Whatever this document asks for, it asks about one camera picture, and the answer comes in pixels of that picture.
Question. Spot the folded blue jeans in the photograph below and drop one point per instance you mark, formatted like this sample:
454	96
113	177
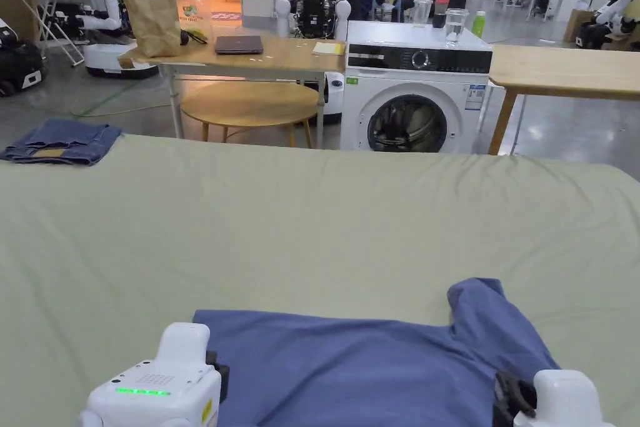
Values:
65	139

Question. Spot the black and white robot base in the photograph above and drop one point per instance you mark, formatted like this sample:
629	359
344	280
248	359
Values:
17	64

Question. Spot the black and white humanoid robot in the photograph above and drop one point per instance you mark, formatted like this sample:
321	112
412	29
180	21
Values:
315	12

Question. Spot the white wheeled robot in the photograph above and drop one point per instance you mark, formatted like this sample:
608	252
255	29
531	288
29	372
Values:
107	22

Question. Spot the bed with pale green sheet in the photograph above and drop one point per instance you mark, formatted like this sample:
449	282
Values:
280	227

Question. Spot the blue shirt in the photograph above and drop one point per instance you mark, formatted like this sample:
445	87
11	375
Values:
350	372

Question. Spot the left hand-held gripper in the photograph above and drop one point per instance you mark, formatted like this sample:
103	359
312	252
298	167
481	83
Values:
150	397

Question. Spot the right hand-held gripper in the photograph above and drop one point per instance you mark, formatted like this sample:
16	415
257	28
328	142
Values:
562	397

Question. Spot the white washing machine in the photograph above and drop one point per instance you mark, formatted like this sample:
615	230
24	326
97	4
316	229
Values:
415	97

